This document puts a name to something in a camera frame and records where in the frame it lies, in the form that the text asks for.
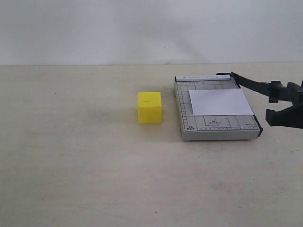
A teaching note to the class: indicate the grey paper cutter base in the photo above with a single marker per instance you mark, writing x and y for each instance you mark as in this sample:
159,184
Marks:
212,127

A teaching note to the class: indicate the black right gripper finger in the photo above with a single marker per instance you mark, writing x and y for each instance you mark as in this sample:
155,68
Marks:
291,93
290,117

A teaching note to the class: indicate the yellow cube block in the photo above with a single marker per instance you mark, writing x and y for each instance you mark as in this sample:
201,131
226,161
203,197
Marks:
149,108

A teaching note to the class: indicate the white paper sheet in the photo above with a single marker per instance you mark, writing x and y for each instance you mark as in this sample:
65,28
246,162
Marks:
219,102

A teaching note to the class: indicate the black cutter blade arm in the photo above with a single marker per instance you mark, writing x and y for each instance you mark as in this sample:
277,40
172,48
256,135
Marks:
259,87

